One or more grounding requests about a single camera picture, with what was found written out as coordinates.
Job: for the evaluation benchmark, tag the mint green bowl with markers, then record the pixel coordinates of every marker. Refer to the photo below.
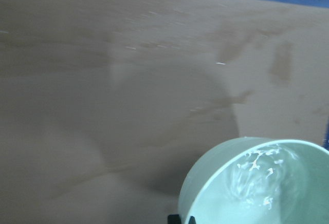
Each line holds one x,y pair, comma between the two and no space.
258,180

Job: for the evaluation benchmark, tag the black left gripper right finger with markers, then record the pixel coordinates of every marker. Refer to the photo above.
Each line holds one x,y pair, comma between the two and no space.
191,218

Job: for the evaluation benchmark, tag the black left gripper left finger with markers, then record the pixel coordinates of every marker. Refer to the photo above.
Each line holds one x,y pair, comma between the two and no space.
174,219

